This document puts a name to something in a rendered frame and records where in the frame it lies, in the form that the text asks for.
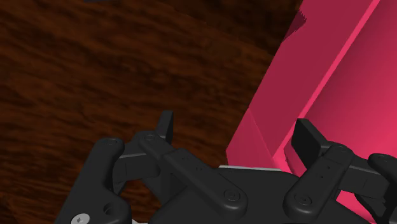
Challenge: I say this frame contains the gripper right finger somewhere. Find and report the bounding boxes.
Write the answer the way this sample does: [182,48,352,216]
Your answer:
[282,118,397,224]

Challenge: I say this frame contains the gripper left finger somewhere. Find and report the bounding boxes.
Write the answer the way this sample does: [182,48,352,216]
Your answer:
[54,109,249,224]

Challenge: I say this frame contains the pink box furniture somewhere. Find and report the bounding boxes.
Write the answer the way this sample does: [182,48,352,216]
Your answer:
[226,0,397,217]

